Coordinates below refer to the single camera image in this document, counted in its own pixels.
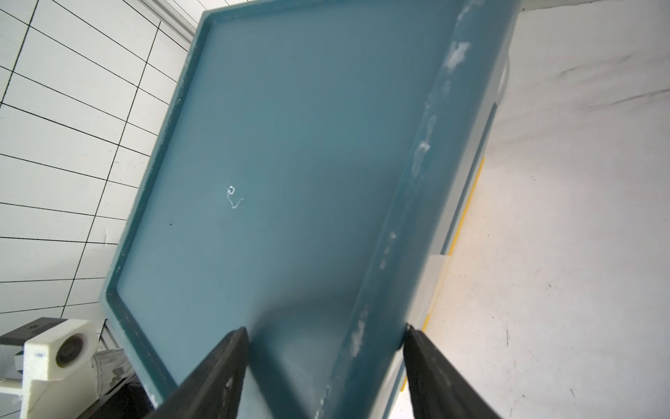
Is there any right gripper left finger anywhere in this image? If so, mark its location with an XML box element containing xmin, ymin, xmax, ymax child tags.
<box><xmin>148</xmin><ymin>328</ymin><xmax>249</xmax><ymax>419</ymax></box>

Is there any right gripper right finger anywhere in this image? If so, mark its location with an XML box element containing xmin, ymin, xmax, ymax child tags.
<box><xmin>403</xmin><ymin>326</ymin><xmax>500</xmax><ymax>419</ymax></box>

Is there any teal drawer cabinet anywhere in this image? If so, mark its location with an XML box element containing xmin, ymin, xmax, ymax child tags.
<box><xmin>100</xmin><ymin>1</ymin><xmax>520</xmax><ymax>418</ymax></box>

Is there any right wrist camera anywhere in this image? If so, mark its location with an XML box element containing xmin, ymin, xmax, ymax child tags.
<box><xmin>1</xmin><ymin>317</ymin><xmax>99</xmax><ymax>418</ymax></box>

